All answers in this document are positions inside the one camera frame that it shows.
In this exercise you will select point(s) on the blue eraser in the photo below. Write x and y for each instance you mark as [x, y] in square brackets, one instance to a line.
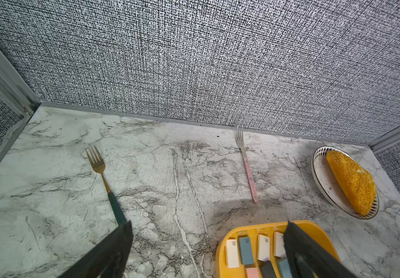
[284, 268]
[245, 249]

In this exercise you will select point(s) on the yellow plastic storage box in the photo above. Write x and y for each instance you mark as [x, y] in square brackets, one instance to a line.
[253, 232]

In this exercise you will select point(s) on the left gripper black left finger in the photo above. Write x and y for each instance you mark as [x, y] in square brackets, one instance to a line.
[108, 259]

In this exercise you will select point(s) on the gold fork dark handle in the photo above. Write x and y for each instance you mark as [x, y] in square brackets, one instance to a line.
[98, 165]

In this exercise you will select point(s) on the white eraser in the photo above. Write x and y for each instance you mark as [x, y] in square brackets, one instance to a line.
[231, 252]
[279, 246]
[263, 249]

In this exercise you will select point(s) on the pink eraser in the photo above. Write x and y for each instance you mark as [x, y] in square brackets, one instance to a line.
[252, 272]

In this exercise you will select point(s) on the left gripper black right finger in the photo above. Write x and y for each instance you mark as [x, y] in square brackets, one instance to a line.
[307, 259]

